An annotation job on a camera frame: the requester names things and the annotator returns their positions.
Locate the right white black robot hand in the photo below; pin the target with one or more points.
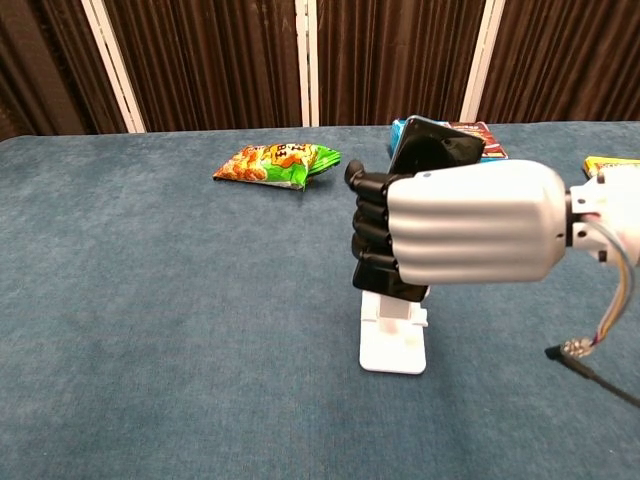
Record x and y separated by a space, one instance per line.
475 225

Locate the black smartphone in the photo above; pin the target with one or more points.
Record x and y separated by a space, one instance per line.
440 147

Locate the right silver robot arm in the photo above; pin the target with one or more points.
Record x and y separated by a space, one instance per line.
620 200

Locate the white phone stand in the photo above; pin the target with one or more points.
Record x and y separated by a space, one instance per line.
392 355

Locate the blue red snack box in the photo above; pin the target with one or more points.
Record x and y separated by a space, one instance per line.
487 140

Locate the yellow snack box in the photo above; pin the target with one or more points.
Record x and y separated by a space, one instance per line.
615 164

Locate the dark pleated partition panel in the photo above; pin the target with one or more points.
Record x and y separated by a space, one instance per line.
40 65
395 60
210 65
565 60

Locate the orange green snack bag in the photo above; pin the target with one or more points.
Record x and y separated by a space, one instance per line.
265 165

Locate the blue felt table mat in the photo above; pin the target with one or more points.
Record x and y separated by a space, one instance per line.
150 325

